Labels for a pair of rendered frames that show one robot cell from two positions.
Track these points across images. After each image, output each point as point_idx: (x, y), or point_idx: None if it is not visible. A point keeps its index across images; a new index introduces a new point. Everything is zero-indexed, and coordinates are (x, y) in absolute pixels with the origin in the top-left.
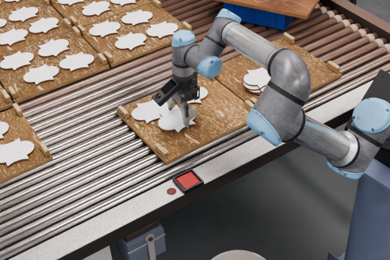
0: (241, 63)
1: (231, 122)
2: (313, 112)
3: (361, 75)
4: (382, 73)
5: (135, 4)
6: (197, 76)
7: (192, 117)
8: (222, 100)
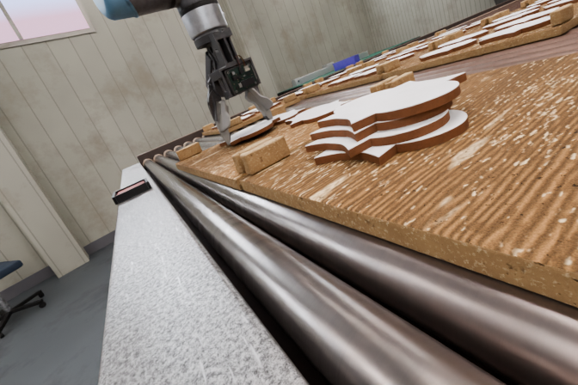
0: (485, 78)
1: (226, 164)
2: (218, 322)
3: None
4: None
5: (573, 3)
6: (217, 45)
7: (224, 127)
8: (301, 133)
